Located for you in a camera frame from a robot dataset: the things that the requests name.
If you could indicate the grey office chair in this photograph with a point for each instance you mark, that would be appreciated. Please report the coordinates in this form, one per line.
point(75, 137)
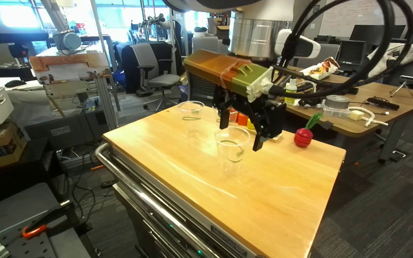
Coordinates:
point(152, 68)

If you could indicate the wooden and aluminium frame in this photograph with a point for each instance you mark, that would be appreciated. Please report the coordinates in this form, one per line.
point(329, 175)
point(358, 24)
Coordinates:
point(70, 71)

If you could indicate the orange and black clamp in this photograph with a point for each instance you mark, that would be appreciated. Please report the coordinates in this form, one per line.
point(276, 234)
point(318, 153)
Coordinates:
point(48, 218)

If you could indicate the wooden desk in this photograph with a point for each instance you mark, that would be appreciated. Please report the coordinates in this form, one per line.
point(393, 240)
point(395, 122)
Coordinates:
point(389, 107)

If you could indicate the clear plastic cup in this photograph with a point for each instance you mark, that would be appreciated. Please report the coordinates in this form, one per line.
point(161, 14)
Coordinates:
point(232, 150)
point(191, 109)

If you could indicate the bag of chips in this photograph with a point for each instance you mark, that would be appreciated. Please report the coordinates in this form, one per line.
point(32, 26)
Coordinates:
point(319, 70)

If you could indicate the small tripod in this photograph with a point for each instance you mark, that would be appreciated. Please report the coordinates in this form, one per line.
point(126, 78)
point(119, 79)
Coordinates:
point(403, 86)

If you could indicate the orange toy block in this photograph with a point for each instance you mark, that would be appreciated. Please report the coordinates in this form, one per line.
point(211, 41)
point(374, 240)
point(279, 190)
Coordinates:
point(242, 119)

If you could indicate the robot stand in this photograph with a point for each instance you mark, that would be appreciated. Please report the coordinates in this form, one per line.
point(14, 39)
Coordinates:
point(13, 222)

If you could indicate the window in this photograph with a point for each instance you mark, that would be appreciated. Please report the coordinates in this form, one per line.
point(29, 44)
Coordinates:
point(16, 14)

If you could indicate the black hand tool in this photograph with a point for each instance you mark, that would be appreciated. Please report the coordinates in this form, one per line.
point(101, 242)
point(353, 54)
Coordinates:
point(382, 103)

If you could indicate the white cloth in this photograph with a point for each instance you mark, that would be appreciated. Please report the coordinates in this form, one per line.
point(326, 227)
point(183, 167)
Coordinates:
point(396, 53)

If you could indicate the whiteboard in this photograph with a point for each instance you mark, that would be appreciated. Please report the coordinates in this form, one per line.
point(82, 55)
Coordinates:
point(357, 14)

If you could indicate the roll of grey tape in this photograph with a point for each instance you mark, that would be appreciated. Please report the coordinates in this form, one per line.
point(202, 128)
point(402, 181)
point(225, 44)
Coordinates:
point(337, 101)

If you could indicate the red toy radish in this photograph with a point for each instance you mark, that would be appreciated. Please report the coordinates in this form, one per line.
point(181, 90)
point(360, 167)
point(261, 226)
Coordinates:
point(302, 138)

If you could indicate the tool cart with wooden top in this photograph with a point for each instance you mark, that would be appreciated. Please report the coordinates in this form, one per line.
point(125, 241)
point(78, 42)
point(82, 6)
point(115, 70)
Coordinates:
point(228, 200)

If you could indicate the red toy block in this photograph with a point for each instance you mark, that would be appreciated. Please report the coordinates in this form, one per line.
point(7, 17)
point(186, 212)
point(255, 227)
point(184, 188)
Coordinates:
point(232, 115)

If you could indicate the small white bottle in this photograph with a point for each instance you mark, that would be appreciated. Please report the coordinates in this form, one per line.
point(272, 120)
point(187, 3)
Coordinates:
point(290, 91)

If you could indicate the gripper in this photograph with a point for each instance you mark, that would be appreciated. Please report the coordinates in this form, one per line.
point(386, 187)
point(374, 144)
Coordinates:
point(274, 118)

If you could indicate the yellow toy block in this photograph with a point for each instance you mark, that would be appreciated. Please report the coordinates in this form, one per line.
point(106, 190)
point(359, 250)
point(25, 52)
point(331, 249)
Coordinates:
point(250, 124)

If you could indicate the cream foam block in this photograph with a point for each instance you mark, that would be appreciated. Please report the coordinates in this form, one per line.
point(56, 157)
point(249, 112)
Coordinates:
point(356, 115)

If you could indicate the clear plastic box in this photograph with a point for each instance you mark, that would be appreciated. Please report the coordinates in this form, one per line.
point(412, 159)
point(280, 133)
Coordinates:
point(335, 112)

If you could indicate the black computer mouse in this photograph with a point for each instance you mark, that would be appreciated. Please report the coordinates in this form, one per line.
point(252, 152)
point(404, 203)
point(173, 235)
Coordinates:
point(14, 83)

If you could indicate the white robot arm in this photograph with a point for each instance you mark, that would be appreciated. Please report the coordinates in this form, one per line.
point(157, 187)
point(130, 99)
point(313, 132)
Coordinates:
point(66, 39)

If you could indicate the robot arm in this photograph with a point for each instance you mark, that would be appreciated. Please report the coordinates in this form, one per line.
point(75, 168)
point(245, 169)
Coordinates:
point(260, 36)

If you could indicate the row of monitors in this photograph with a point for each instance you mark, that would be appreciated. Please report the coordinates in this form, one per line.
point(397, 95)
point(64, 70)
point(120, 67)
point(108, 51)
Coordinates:
point(375, 34)

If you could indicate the black mesh chair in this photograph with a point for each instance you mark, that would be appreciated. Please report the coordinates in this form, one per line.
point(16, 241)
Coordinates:
point(199, 89)

